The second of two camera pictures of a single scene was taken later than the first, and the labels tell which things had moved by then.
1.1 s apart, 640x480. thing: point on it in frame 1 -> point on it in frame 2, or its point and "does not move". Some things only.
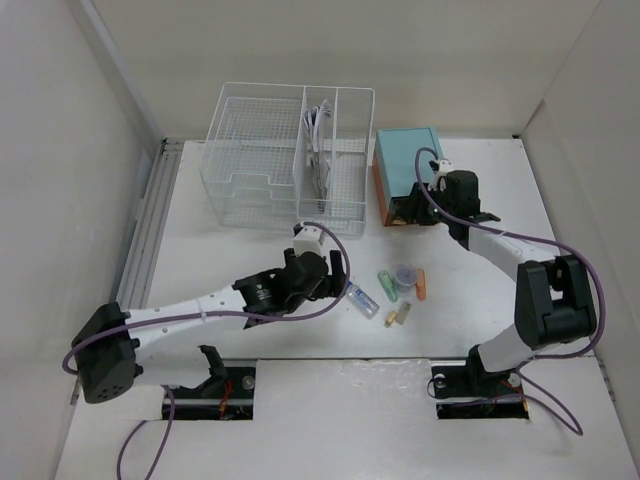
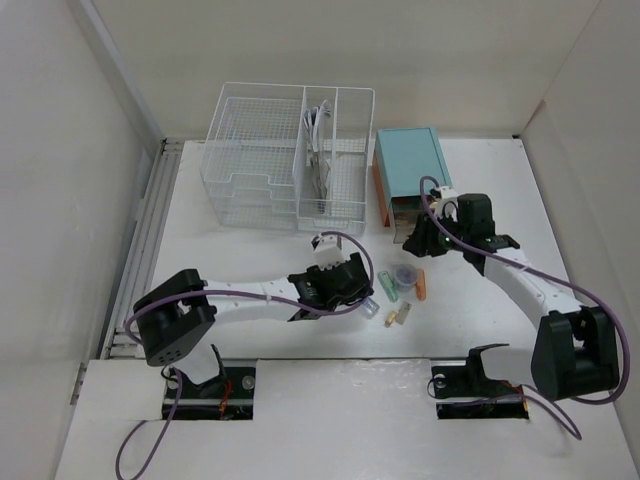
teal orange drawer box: (394, 164) does not move
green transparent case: (389, 285) does not move
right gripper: (415, 209) -> (423, 238)
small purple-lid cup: (406, 276) does not move
